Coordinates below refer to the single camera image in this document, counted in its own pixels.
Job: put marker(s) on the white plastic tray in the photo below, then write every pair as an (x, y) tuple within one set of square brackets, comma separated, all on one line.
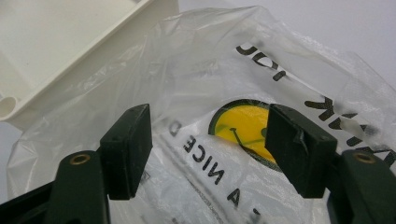
[(56, 46)]

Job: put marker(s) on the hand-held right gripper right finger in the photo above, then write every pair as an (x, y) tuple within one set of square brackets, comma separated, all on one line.
[(305, 155)]

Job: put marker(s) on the clear printed plastic bag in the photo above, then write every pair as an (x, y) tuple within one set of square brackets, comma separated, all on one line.
[(199, 77)]

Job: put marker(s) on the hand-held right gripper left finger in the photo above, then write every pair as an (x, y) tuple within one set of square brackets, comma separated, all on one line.
[(124, 155)]

